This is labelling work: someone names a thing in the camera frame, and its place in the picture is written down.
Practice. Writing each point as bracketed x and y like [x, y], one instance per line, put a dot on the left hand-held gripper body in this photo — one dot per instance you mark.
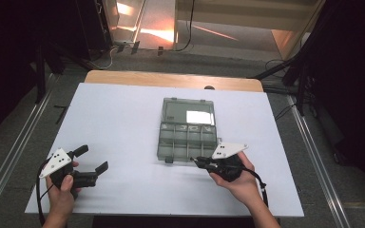
[58, 161]

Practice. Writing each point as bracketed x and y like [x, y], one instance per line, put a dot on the reflective metal cabinet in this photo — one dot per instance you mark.
[139, 22]

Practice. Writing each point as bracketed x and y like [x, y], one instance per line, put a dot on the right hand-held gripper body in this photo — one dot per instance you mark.
[228, 152]

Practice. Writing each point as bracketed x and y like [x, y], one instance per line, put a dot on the metal floor rail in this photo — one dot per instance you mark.
[15, 148]
[316, 158]

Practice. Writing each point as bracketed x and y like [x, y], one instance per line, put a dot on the person's left hand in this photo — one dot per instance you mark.
[60, 196]

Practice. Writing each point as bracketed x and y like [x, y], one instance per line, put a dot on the wooden table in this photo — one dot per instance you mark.
[171, 79]

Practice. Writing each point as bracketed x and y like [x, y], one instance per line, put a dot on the person's right hand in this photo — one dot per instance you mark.
[239, 186]

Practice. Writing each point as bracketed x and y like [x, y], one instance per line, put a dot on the green transparent organizer box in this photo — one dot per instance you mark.
[187, 139]

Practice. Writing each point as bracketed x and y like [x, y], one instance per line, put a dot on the black metal stand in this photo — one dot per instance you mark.
[301, 63]
[41, 72]

